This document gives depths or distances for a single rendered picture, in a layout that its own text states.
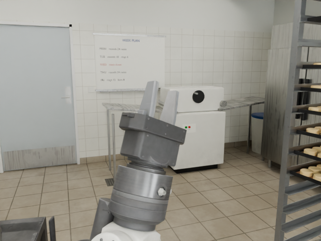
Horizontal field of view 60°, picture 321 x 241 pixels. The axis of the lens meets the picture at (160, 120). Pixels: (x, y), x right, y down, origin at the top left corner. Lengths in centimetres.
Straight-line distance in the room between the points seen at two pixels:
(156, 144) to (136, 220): 11
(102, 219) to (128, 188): 8
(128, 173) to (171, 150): 8
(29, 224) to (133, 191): 45
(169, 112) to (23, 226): 50
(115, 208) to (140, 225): 4
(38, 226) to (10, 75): 371
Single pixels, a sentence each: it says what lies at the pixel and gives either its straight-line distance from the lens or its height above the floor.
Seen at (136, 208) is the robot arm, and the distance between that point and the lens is 41.
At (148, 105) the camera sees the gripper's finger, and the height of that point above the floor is 144.
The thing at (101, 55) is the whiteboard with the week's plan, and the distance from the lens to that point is 434.
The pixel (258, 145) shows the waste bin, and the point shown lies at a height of 14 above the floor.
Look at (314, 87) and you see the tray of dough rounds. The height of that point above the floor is 142.
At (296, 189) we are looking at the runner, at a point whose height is 95.
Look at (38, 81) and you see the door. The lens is 436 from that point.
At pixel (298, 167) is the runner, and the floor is 106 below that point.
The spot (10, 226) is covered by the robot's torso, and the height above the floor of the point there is 111.
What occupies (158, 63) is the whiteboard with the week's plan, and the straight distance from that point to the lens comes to 455.
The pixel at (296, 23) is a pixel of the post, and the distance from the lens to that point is 129.
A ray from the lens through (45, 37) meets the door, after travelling 436.
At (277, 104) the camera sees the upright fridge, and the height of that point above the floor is 99.
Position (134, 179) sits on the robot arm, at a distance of 40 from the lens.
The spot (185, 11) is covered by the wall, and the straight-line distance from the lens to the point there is 481.
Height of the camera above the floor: 150
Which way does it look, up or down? 11 degrees down
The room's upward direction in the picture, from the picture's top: straight up
